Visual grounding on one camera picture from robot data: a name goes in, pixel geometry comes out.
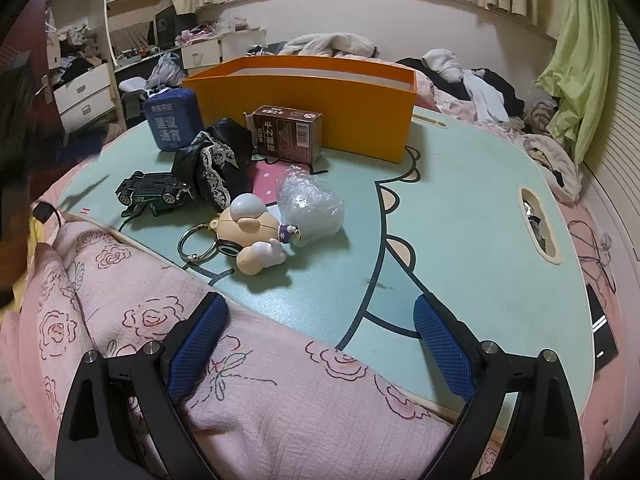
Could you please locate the pink floral blanket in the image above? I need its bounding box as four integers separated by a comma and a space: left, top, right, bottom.
0, 220, 501, 480

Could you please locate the dark green toy car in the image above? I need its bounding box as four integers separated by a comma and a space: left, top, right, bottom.
115, 171, 196, 217

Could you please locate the green curtain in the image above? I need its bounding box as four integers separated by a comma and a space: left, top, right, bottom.
534, 0, 613, 166

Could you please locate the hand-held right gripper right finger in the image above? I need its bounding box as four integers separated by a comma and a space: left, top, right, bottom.
412, 294, 585, 480

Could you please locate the clear bubble wrap bundle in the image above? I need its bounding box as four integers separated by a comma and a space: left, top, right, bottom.
275, 169, 346, 247

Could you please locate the black phone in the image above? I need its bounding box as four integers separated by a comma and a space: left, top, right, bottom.
585, 284, 619, 373

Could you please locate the white bookshelf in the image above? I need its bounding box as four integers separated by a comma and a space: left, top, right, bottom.
105, 0, 173, 68

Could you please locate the pile of clothes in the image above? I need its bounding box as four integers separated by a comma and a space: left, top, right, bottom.
397, 49, 583, 201

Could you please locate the blue tissue pack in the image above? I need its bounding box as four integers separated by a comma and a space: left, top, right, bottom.
144, 88, 202, 152

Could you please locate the brown carton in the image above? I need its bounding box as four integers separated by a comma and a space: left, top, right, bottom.
244, 105, 324, 165

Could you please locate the white drawer cabinet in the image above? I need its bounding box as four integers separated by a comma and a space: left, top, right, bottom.
52, 62, 118, 133

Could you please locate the orange storage box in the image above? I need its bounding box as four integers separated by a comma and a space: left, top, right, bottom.
181, 56, 418, 164

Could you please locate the white fleece garment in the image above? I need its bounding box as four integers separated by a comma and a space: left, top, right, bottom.
277, 33, 381, 58

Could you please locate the black lace cloth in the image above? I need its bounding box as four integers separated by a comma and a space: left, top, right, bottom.
171, 117, 256, 212

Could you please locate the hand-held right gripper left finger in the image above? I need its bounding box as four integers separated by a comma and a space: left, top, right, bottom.
55, 291, 231, 480

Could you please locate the small white drawer unit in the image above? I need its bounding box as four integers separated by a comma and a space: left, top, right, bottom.
181, 30, 268, 71

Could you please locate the black charger cable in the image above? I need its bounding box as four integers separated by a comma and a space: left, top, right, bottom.
32, 202, 66, 226

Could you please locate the grey plastic bag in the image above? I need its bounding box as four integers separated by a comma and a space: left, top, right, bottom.
146, 52, 183, 92

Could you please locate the pink printed bed sheet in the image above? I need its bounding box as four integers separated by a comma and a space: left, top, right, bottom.
410, 67, 640, 480

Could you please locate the cartoon figure keychain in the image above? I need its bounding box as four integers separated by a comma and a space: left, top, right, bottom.
178, 193, 301, 278

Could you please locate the pink dotted object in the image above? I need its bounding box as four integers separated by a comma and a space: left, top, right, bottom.
250, 160, 291, 208

